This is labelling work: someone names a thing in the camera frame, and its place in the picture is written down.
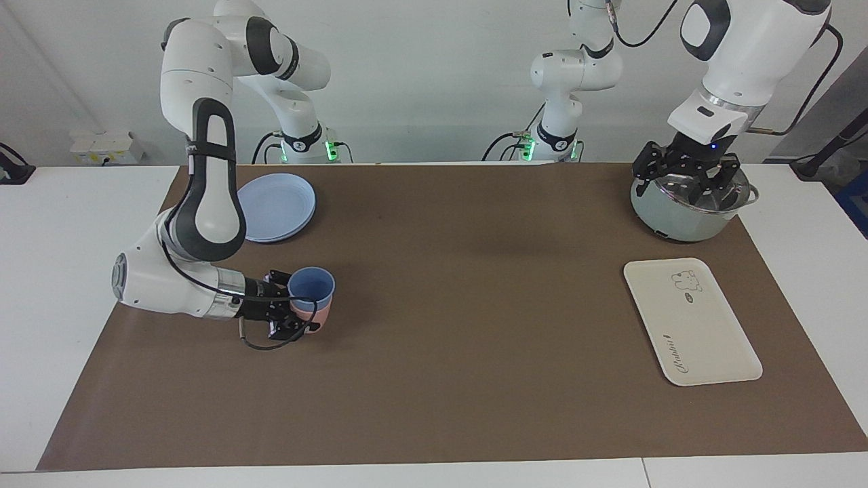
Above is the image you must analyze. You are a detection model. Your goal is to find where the black base cable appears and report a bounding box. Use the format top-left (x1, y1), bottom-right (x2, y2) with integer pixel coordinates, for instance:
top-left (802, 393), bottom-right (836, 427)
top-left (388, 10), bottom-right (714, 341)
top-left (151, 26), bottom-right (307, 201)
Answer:
top-left (251, 130), bottom-right (284, 164)
top-left (482, 102), bottom-right (547, 162)

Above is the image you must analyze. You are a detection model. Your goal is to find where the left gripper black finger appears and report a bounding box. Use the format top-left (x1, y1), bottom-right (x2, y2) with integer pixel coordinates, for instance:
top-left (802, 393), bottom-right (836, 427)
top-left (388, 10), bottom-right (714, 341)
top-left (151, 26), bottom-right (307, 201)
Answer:
top-left (632, 140), bottom-right (674, 182)
top-left (703, 153), bottom-right (743, 195)

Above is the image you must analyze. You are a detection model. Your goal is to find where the blue crate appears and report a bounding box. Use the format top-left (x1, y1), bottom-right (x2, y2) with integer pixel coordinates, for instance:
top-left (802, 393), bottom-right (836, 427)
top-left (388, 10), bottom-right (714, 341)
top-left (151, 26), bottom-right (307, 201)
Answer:
top-left (835, 168), bottom-right (868, 239)

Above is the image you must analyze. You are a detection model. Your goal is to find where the blue plastic cup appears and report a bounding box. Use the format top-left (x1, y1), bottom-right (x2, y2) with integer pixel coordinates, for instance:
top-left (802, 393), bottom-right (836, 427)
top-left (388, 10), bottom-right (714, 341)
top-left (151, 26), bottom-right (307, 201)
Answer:
top-left (287, 266), bottom-right (336, 314)

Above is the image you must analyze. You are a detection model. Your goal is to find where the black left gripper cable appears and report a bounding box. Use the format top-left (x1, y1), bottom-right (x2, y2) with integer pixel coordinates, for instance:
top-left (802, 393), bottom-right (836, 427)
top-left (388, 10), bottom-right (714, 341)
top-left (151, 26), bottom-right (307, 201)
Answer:
top-left (606, 0), bottom-right (845, 136)

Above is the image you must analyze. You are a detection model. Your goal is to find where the black left base cable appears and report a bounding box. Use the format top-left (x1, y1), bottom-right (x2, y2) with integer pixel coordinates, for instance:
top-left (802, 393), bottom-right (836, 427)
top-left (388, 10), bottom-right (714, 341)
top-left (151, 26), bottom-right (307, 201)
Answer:
top-left (482, 102), bottom-right (547, 162)

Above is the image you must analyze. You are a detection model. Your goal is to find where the pale green cooking pot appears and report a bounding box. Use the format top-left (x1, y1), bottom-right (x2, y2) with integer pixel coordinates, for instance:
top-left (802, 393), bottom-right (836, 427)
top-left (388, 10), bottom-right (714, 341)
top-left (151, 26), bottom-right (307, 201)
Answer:
top-left (630, 163), bottom-right (760, 243)

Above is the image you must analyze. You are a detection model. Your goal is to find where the black stand bracket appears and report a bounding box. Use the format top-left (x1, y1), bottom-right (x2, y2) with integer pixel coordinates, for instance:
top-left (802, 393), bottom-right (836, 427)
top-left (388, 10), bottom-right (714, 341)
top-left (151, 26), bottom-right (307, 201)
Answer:
top-left (789, 112), bottom-right (868, 181)

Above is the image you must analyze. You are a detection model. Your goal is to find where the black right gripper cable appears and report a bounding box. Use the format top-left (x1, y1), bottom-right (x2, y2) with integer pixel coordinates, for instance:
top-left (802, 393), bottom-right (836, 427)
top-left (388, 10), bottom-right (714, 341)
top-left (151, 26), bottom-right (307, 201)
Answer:
top-left (161, 234), bottom-right (321, 352)

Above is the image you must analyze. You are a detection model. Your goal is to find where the cream rabbit print tray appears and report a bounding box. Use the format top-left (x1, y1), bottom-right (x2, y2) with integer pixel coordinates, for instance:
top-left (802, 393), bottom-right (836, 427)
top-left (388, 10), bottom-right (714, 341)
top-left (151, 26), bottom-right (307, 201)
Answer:
top-left (623, 258), bottom-right (764, 387)

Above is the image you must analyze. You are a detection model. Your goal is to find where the brown table mat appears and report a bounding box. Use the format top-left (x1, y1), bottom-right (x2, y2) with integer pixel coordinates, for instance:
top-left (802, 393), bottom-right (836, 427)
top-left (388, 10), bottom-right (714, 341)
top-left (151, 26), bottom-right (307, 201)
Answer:
top-left (37, 161), bottom-right (868, 472)

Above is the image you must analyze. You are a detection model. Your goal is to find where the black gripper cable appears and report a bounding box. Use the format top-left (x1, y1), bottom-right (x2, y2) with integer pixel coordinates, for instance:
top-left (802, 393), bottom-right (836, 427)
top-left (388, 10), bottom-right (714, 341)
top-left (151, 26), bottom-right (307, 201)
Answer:
top-left (606, 0), bottom-right (845, 136)
top-left (161, 234), bottom-right (321, 352)

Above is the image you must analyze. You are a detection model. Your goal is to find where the black right base cable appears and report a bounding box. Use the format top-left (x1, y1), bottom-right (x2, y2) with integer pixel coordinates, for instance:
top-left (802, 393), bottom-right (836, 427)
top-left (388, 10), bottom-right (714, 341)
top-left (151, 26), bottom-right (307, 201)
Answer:
top-left (251, 130), bottom-right (284, 164)

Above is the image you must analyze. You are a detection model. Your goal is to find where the white power strip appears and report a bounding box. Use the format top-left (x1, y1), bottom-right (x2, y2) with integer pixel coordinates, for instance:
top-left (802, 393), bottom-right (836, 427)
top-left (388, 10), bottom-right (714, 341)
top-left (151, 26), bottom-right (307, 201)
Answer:
top-left (69, 130), bottom-right (147, 166)

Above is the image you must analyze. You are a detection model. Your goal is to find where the pale blue plate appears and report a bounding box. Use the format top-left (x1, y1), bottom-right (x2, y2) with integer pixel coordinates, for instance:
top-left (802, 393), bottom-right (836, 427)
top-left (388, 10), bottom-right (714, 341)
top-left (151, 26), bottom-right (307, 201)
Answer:
top-left (237, 173), bottom-right (317, 244)

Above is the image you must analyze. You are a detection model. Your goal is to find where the black table clamp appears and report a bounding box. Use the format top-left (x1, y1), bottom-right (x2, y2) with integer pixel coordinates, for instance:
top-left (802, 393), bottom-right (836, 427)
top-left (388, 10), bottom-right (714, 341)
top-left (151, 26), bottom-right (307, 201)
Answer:
top-left (0, 142), bottom-right (37, 186)

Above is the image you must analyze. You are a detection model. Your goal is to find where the pink plastic cup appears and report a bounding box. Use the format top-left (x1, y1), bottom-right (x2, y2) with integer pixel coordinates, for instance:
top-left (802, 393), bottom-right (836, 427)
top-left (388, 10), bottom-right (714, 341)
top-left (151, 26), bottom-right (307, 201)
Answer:
top-left (290, 297), bottom-right (332, 335)

